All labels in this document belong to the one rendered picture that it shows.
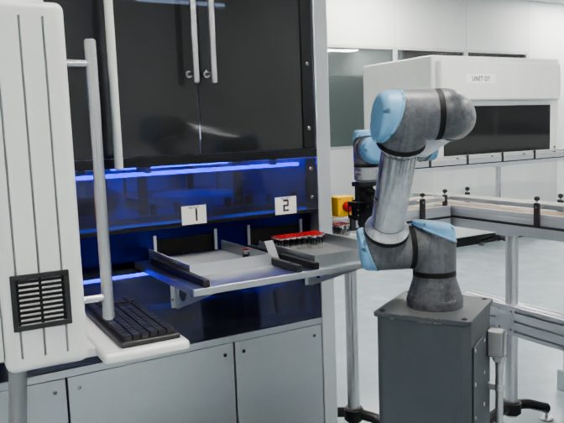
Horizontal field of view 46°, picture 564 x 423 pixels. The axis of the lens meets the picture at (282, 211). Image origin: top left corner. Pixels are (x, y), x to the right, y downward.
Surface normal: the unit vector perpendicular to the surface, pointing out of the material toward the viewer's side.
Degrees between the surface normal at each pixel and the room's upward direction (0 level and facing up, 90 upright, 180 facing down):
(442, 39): 90
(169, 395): 90
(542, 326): 90
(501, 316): 90
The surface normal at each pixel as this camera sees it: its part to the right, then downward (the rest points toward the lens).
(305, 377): 0.51, 0.08
